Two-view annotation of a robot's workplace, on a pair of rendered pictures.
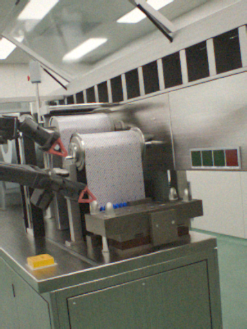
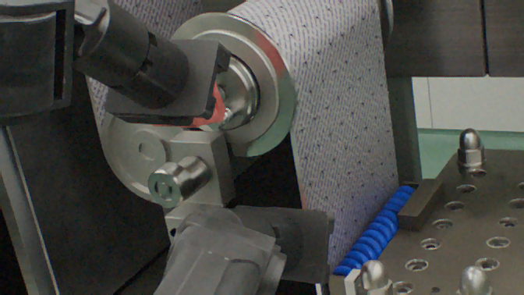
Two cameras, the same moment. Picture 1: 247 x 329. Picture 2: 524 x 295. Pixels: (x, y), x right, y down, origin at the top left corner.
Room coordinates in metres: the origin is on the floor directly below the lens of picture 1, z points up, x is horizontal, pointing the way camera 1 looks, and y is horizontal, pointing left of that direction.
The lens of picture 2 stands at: (0.87, 0.54, 1.50)
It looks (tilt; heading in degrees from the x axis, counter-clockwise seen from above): 22 degrees down; 330
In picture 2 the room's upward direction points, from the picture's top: 10 degrees counter-clockwise
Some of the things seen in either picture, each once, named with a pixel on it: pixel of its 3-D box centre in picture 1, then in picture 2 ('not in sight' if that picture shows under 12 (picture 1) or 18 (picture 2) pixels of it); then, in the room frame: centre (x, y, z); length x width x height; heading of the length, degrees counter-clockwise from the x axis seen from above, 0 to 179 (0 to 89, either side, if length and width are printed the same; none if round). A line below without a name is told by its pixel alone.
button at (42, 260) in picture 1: (40, 261); not in sight; (1.31, 0.30, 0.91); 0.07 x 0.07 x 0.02; 28
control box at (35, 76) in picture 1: (33, 72); not in sight; (2.07, 0.40, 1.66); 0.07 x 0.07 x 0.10; 5
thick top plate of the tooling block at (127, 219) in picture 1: (145, 214); (477, 247); (1.48, -0.06, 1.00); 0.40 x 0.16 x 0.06; 118
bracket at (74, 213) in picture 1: (69, 204); (215, 278); (1.58, 0.22, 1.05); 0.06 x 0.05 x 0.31; 118
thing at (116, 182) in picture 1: (116, 186); (352, 172); (1.57, 0.03, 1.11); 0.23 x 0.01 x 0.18; 118
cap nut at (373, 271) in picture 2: (94, 207); (374, 281); (1.44, 0.11, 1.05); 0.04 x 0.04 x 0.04
